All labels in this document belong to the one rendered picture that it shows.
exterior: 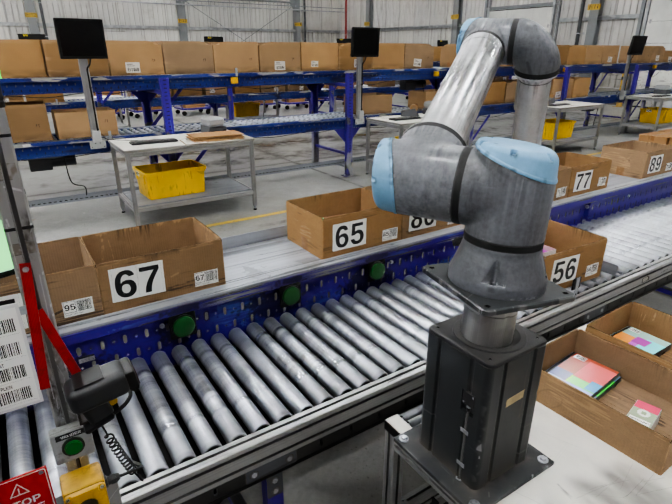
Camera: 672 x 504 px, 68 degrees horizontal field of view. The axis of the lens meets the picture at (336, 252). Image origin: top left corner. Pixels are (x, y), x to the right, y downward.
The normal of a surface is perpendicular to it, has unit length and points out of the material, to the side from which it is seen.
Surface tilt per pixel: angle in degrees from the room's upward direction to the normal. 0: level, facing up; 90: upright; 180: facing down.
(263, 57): 90
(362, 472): 0
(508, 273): 69
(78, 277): 90
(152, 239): 89
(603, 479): 0
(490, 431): 90
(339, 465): 0
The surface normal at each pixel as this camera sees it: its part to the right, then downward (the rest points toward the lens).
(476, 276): -0.62, -0.10
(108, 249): 0.56, 0.30
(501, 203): -0.43, 0.31
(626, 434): -0.81, 0.22
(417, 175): -0.40, 0.05
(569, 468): 0.00, -0.93
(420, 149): -0.19, -0.62
